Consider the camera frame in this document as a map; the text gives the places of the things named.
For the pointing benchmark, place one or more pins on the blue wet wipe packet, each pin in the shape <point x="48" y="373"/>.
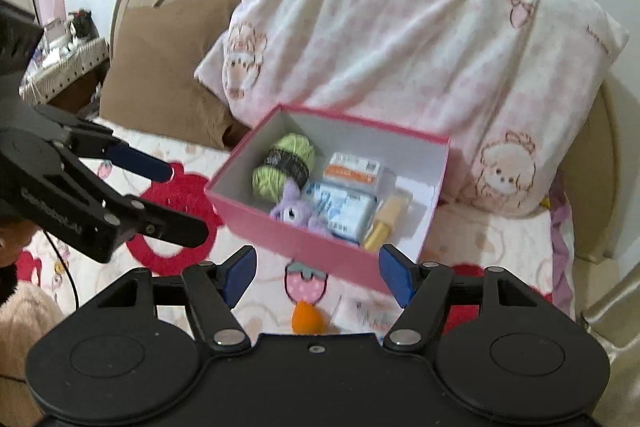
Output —
<point x="342" y="209"/>

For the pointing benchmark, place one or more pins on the dark plush toy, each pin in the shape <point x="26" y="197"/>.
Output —
<point x="81" y="24"/>

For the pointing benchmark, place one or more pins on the green yarn ball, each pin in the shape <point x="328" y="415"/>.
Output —
<point x="282" y="167"/>

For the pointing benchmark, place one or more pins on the bedside table with dotted cloth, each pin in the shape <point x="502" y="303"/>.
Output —
<point x="67" y="67"/>

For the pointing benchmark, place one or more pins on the printed bear blanket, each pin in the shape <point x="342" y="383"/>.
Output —
<point x="500" y="247"/>

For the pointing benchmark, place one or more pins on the clear box with orange label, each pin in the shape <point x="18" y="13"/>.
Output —
<point x="354" y="172"/>

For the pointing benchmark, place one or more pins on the purple plush toy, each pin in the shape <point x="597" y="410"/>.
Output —
<point x="300" y="214"/>

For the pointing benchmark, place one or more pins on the pink cardboard box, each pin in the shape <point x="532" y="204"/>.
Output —
<point x="310" y="237"/>

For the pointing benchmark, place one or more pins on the beige foundation tube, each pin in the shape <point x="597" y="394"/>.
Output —
<point x="387" y="219"/>

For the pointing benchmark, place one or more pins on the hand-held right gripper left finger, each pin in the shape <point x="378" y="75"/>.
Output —
<point x="241" y="276"/>

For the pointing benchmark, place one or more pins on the orange makeup sponge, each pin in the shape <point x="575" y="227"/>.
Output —
<point x="307" y="319"/>

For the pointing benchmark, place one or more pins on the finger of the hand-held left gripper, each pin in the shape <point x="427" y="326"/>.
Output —
<point x="140" y="163"/>
<point x="172" y="222"/>

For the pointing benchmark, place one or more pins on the person's left hand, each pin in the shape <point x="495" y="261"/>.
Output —
<point x="12" y="241"/>

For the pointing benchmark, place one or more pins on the pink printed pillow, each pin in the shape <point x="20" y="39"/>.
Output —
<point x="415" y="57"/>

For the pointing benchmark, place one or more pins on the brown pillow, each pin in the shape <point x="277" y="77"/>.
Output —
<point x="165" y="77"/>

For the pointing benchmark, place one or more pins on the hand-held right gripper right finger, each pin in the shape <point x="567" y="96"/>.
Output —
<point x="397" y="278"/>

